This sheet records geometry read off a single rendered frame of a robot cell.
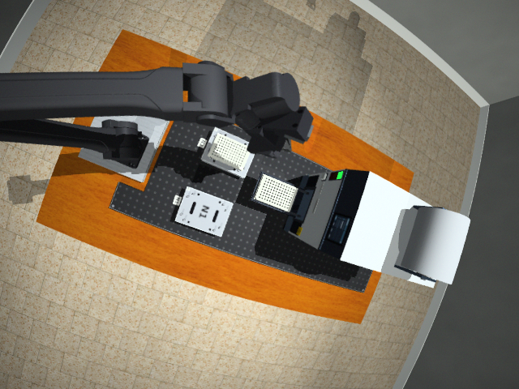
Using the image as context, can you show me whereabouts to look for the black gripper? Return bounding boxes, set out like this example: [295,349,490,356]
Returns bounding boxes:
[243,119,292,159]

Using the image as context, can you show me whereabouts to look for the white cylinder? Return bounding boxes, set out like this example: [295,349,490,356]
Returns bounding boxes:
[401,207,470,284]

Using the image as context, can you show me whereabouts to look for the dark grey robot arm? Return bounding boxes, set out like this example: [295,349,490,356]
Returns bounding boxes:
[0,61,314,169]

